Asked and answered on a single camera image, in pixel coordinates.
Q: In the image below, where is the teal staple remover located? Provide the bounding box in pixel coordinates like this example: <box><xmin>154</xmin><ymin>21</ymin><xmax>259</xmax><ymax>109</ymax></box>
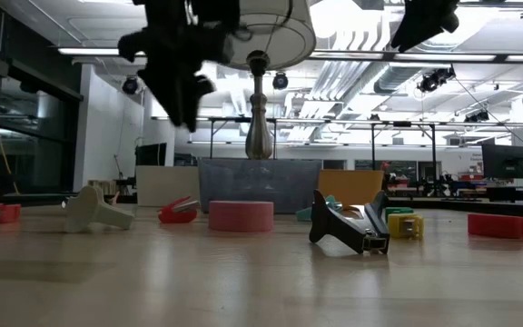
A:
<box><xmin>294</xmin><ymin>194</ymin><xmax>343</xmax><ymax>223</ymax></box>

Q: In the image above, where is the grey plastic bin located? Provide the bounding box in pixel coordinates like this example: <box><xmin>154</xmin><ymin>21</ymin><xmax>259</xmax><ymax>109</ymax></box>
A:
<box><xmin>196</xmin><ymin>157</ymin><xmax>323</xmax><ymax>214</ymax></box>

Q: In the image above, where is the black ceiling spotlight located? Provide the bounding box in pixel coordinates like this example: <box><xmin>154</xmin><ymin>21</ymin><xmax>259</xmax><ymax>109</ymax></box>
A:
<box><xmin>121</xmin><ymin>75</ymin><xmax>141</xmax><ymax>96</ymax></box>
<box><xmin>271</xmin><ymin>71</ymin><xmax>290</xmax><ymax>91</ymax></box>
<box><xmin>416</xmin><ymin>66</ymin><xmax>457</xmax><ymax>94</ymax></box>

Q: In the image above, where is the silver lamp with white shade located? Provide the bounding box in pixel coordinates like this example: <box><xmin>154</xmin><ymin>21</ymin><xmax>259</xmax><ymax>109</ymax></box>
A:
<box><xmin>222</xmin><ymin>0</ymin><xmax>318</xmax><ymax>161</ymax></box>

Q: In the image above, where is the pink tape roll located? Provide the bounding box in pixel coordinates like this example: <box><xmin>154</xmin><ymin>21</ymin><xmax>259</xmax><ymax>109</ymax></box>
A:
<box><xmin>208</xmin><ymin>200</ymin><xmax>275</xmax><ymax>233</ymax></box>

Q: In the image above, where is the black monitor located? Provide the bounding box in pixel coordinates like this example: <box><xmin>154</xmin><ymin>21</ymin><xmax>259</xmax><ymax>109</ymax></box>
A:
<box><xmin>134</xmin><ymin>142</ymin><xmax>168</xmax><ymax>167</ymax></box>
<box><xmin>480</xmin><ymin>144</ymin><xmax>523</xmax><ymax>180</ymax></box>

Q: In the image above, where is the black metal frame stand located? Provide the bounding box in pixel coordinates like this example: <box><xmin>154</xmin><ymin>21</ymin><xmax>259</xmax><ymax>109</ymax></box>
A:
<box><xmin>207</xmin><ymin>116</ymin><xmax>439</xmax><ymax>172</ymax></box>

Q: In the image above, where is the black staple remover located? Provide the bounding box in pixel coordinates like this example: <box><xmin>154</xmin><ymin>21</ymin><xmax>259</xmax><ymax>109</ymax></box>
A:
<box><xmin>308</xmin><ymin>188</ymin><xmax>391</xmax><ymax>255</ymax></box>

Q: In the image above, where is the orange plastic bin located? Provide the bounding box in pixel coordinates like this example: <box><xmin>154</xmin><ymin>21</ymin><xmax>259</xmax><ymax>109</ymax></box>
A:
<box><xmin>317</xmin><ymin>169</ymin><xmax>385</xmax><ymax>211</ymax></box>

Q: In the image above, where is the red mini stapler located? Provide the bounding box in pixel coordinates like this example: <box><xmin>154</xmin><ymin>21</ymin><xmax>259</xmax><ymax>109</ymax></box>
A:
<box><xmin>157</xmin><ymin>195</ymin><xmax>202</xmax><ymax>225</ymax></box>
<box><xmin>467</xmin><ymin>213</ymin><xmax>523</xmax><ymax>241</ymax></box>
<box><xmin>0</xmin><ymin>202</ymin><xmax>23</xmax><ymax>225</ymax></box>

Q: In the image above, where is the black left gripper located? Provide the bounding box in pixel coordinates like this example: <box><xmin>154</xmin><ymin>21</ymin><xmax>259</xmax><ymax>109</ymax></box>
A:
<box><xmin>116</xmin><ymin>0</ymin><xmax>247</xmax><ymax>134</ymax></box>

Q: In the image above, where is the yellow mini stapler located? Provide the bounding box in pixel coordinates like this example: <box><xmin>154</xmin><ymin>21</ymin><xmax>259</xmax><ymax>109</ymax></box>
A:
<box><xmin>387</xmin><ymin>213</ymin><xmax>425</xmax><ymax>241</ymax></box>

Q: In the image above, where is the black overhead beam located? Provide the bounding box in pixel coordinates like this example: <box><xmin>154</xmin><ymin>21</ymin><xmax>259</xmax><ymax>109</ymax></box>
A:
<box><xmin>56</xmin><ymin>47</ymin><xmax>523</xmax><ymax>64</ymax></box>

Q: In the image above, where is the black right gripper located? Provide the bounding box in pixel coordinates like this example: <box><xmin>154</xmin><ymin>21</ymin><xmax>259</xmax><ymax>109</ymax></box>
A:
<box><xmin>390</xmin><ymin>0</ymin><xmax>461</xmax><ymax>53</ymax></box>

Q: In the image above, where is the black aluminium table frame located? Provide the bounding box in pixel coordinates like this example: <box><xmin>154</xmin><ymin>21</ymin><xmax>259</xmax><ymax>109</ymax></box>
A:
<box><xmin>0</xmin><ymin>193</ymin><xmax>523</xmax><ymax>222</ymax></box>

